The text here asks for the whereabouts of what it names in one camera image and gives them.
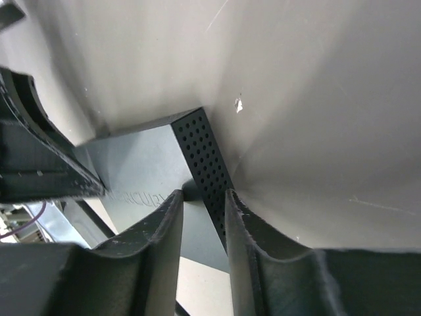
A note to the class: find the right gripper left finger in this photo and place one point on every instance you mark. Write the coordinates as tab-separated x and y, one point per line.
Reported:
132	273

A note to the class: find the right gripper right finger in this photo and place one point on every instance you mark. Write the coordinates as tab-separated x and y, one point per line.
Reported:
272	274

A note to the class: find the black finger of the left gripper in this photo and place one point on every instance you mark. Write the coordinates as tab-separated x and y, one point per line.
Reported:
37	161

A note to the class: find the black network switch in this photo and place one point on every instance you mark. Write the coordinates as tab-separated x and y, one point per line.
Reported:
141	166

